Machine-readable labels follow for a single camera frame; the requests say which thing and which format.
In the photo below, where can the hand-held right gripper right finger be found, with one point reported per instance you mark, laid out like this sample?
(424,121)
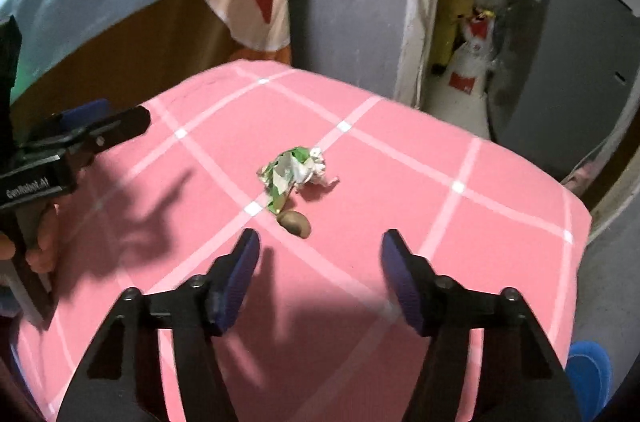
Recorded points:
(400,282)

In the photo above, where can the brown nut shell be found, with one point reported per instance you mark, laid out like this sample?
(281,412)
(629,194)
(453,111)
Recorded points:
(295,223)

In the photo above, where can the white sack with red label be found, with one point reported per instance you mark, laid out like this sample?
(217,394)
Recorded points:
(462,102)

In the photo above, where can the grey cabinet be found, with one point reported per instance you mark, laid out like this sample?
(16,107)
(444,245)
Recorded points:
(565,77)

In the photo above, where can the blue slipper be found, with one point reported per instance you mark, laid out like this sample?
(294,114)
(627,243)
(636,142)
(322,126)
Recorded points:
(590,377)

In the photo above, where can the wooden headboard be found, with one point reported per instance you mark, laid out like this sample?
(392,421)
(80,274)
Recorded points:
(150,52)

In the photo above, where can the person's left hand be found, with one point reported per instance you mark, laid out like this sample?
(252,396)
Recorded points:
(45,237)

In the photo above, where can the pink checked blanket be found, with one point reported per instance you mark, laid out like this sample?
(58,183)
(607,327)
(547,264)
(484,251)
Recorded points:
(400,162)

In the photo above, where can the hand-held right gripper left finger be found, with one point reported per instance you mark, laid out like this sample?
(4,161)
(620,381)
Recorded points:
(242,272)

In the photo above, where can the yellow garment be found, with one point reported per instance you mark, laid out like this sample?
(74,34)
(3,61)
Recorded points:
(450,17)

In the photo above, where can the green and white wrapper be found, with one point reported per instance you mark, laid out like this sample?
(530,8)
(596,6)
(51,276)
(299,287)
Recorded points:
(285,172)

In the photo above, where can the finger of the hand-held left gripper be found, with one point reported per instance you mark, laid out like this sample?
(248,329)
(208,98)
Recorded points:
(85,112)
(120,125)

